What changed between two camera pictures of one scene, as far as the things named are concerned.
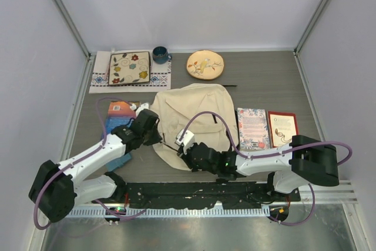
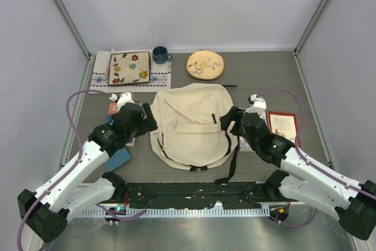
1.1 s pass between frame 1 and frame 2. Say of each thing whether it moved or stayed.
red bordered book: stayed
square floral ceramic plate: stayed
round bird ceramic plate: stayed
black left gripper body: moved
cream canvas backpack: stayed
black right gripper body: moved
